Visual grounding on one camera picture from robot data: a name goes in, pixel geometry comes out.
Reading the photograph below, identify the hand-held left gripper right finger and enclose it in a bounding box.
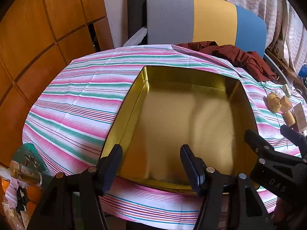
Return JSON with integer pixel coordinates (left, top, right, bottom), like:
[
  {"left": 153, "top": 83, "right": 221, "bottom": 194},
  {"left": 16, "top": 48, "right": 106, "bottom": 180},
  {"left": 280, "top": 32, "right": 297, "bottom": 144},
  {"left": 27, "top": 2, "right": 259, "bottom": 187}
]
[{"left": 180, "top": 144, "right": 276, "bottom": 230}]

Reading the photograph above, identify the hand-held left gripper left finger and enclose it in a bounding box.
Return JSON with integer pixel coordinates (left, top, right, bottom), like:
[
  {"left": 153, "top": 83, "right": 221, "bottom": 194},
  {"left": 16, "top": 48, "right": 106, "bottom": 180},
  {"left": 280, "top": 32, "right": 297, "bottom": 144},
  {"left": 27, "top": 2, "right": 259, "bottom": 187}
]
[{"left": 26, "top": 144, "right": 123, "bottom": 230}]

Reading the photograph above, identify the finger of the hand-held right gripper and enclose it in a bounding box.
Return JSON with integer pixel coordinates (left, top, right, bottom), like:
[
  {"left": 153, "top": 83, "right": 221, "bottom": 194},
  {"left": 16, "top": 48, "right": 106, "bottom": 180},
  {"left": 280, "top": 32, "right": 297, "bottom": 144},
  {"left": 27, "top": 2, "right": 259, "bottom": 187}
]
[
  {"left": 280, "top": 125, "right": 307, "bottom": 160},
  {"left": 244, "top": 129, "right": 307, "bottom": 205}
]

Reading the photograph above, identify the golden tin box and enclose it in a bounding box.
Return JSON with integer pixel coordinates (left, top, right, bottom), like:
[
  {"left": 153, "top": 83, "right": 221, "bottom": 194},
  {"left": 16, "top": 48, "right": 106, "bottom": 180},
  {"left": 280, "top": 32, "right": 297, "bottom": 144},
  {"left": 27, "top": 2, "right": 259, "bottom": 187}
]
[{"left": 98, "top": 65, "right": 261, "bottom": 196}]

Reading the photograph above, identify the wooden ball with drawing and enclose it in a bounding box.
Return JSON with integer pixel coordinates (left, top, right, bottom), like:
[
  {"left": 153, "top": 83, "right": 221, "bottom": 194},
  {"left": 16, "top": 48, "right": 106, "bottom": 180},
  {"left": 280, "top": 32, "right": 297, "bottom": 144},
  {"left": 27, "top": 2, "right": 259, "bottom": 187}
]
[{"left": 267, "top": 93, "right": 282, "bottom": 113}]

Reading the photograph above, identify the wooden side table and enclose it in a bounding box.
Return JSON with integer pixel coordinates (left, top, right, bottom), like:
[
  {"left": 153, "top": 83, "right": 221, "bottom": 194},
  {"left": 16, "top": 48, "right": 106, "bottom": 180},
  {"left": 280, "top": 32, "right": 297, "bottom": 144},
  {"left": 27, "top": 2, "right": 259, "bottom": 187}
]
[{"left": 266, "top": 49, "right": 304, "bottom": 87}]

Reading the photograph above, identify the striped tablecloth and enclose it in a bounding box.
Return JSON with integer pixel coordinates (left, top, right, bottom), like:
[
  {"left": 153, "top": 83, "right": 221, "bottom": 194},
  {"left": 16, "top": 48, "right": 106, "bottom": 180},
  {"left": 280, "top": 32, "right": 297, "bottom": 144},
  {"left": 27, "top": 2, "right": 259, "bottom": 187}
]
[{"left": 22, "top": 44, "right": 307, "bottom": 226}]

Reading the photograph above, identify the orange fruit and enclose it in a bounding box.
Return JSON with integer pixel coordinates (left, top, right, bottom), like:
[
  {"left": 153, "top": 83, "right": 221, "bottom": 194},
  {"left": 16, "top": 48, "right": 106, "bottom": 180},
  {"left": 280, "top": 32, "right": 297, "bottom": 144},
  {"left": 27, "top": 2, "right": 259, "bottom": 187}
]
[
  {"left": 26, "top": 201, "right": 37, "bottom": 215},
  {"left": 26, "top": 186, "right": 42, "bottom": 203}
]

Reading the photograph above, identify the maroon cloth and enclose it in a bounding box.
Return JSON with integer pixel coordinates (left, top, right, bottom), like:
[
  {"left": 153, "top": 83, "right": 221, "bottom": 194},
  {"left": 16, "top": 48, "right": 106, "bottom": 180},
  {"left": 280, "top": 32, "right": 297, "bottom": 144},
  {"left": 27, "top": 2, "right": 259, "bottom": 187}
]
[{"left": 176, "top": 41, "right": 279, "bottom": 82}]

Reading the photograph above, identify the glass jar with gold cap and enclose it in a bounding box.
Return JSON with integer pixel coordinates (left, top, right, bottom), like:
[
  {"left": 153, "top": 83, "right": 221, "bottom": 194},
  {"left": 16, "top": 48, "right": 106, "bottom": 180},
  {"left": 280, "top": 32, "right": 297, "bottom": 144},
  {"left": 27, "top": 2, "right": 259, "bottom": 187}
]
[{"left": 9, "top": 160, "right": 43, "bottom": 187}]

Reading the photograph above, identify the printed cardboard box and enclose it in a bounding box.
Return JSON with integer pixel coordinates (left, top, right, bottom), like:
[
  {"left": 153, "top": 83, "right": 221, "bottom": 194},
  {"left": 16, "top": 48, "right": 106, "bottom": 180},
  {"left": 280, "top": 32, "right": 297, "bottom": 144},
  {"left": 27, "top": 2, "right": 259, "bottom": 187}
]
[{"left": 273, "top": 38, "right": 286, "bottom": 58}]

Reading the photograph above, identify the white foam sheet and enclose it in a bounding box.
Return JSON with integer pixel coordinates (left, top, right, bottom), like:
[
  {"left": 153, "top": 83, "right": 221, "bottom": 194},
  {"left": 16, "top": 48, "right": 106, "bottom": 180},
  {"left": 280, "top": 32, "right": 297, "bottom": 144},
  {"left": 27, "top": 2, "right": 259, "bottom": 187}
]
[{"left": 123, "top": 27, "right": 147, "bottom": 46}]

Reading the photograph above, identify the grey yellow blue chair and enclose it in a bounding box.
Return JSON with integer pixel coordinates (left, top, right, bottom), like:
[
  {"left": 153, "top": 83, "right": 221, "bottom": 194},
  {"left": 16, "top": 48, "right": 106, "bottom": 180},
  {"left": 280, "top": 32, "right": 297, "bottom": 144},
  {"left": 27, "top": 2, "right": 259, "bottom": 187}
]
[{"left": 146, "top": 0, "right": 290, "bottom": 84}]

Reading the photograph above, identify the wooden wardrobe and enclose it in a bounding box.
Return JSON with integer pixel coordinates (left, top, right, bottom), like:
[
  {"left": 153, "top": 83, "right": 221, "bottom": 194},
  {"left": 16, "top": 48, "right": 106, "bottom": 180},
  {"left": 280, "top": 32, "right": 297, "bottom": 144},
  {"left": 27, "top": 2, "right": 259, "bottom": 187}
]
[{"left": 0, "top": 0, "right": 114, "bottom": 173}]

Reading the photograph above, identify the black rolled mat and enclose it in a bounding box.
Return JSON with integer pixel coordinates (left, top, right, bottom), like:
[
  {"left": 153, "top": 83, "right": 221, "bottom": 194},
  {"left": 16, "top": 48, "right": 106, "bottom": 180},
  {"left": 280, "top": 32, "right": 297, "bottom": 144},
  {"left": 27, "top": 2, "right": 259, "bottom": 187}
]
[{"left": 127, "top": 0, "right": 148, "bottom": 44}]

